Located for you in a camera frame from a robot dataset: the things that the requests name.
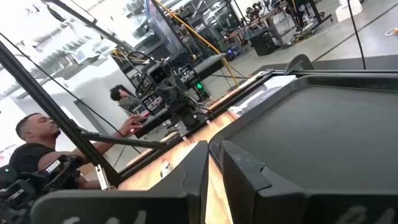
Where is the black rectangular serving tray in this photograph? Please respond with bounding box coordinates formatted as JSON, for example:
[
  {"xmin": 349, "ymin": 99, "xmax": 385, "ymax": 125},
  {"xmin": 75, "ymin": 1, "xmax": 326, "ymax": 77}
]
[{"xmin": 209, "ymin": 73, "xmax": 398, "ymax": 191}]

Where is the white printed sheet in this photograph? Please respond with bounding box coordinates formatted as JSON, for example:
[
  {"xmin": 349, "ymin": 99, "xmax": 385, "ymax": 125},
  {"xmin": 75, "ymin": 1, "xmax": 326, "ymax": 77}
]
[{"xmin": 228, "ymin": 75, "xmax": 297, "ymax": 118}]

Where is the thin black slanted cable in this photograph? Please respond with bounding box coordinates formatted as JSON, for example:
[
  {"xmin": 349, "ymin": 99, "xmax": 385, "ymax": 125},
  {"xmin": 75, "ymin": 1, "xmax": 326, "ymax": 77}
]
[{"xmin": 0, "ymin": 32, "xmax": 142, "ymax": 155}]

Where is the black floor cabinet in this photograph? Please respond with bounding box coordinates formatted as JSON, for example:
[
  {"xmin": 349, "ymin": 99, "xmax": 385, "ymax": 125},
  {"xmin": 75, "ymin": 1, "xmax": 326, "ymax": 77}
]
[{"xmin": 249, "ymin": 29, "xmax": 278, "ymax": 57}]

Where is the thin black hanging cable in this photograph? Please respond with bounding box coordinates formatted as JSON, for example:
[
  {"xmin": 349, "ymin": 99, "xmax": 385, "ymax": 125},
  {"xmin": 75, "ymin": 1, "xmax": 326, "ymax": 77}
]
[{"xmin": 346, "ymin": 0, "xmax": 367, "ymax": 71}]

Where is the black box with green light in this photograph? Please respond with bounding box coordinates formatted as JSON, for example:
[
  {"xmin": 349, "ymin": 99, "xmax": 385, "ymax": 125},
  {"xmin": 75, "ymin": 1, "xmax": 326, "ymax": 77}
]
[{"xmin": 193, "ymin": 81, "xmax": 210, "ymax": 101}]

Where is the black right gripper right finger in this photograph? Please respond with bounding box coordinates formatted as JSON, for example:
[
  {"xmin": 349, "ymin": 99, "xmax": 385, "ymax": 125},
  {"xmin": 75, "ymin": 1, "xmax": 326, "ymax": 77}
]
[{"xmin": 220, "ymin": 140, "xmax": 398, "ymax": 224}]

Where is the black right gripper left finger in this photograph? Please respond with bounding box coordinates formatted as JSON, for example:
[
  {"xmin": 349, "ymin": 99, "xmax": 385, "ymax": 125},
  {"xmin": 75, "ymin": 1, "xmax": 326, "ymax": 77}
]
[{"xmin": 30, "ymin": 140, "xmax": 210, "ymax": 224}]

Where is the black rounded stand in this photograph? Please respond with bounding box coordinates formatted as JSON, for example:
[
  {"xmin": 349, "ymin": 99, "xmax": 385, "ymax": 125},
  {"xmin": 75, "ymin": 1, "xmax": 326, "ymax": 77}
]
[{"xmin": 284, "ymin": 54, "xmax": 315, "ymax": 75}]

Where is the person in grey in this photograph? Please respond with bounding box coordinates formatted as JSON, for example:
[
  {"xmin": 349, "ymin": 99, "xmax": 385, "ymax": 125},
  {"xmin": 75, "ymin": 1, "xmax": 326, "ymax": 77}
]
[{"xmin": 109, "ymin": 84, "xmax": 142, "ymax": 113}]

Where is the black frame crossbar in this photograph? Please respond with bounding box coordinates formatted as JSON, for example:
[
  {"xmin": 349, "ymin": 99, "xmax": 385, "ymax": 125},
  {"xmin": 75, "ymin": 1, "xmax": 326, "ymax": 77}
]
[{"xmin": 76, "ymin": 130, "xmax": 170, "ymax": 150}]

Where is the person in black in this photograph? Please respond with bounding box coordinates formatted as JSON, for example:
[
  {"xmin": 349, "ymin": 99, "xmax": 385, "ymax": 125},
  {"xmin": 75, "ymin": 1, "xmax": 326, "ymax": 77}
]
[{"xmin": 8, "ymin": 112, "xmax": 144, "ymax": 190}]

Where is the thick yellow cable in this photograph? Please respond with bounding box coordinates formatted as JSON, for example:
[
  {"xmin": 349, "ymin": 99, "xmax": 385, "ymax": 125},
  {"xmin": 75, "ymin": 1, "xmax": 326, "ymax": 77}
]
[{"xmin": 153, "ymin": 0, "xmax": 240, "ymax": 88}]

